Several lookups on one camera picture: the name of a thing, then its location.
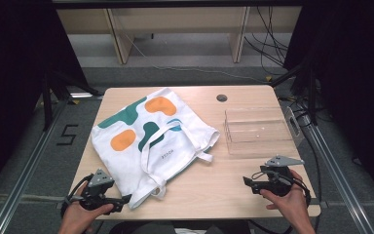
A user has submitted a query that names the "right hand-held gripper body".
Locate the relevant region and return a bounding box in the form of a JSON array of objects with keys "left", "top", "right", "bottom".
[{"left": 258, "top": 155, "right": 306, "bottom": 198}]

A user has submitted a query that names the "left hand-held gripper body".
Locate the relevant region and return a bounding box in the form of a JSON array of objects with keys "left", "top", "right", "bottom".
[{"left": 77, "top": 168, "right": 115, "bottom": 212}]

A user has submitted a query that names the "white patterned tote bag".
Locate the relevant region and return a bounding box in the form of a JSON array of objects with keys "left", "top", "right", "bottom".
[{"left": 90, "top": 87, "right": 222, "bottom": 210}]

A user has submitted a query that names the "clear plastic box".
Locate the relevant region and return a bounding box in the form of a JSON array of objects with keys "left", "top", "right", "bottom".
[{"left": 223, "top": 106, "right": 305, "bottom": 157}]

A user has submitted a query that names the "person's right hand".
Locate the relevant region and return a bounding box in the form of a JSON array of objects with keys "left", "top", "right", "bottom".
[{"left": 260, "top": 169, "right": 312, "bottom": 227}]

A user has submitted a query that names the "person's left hand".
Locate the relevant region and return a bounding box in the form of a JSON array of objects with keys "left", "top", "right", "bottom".
[{"left": 57, "top": 181, "right": 115, "bottom": 234}]

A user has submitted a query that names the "black metal stand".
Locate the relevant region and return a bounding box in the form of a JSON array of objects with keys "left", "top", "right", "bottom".
[
  {"left": 269, "top": 55, "right": 319, "bottom": 127},
  {"left": 41, "top": 69, "right": 103, "bottom": 132}
]

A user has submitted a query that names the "dark curtain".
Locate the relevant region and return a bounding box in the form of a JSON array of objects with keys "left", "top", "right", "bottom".
[
  {"left": 0, "top": 0, "right": 90, "bottom": 203},
  {"left": 283, "top": 0, "right": 374, "bottom": 210}
]

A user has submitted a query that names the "left hand-held gripper cable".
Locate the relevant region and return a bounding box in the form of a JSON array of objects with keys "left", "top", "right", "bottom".
[{"left": 60, "top": 174, "right": 94, "bottom": 218}]

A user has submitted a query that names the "hand-held gripper cable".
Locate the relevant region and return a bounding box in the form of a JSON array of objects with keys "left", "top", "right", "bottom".
[
  {"left": 60, "top": 174, "right": 94, "bottom": 218},
  {"left": 251, "top": 171, "right": 313, "bottom": 209}
]

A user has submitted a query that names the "right hand-held gripper cable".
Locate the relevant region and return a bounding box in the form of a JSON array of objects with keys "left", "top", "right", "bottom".
[{"left": 251, "top": 171, "right": 313, "bottom": 209}]

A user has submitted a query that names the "black floor cable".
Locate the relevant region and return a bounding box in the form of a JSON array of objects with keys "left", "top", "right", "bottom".
[{"left": 278, "top": 96, "right": 323, "bottom": 232}]

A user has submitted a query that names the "aluminium floor rail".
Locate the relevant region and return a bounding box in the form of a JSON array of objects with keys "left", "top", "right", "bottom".
[
  {"left": 300, "top": 113, "right": 374, "bottom": 234},
  {"left": 0, "top": 97, "right": 71, "bottom": 234}
]

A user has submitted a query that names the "bundle of black cables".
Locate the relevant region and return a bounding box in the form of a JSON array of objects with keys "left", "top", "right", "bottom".
[{"left": 243, "top": 6, "right": 290, "bottom": 76}]

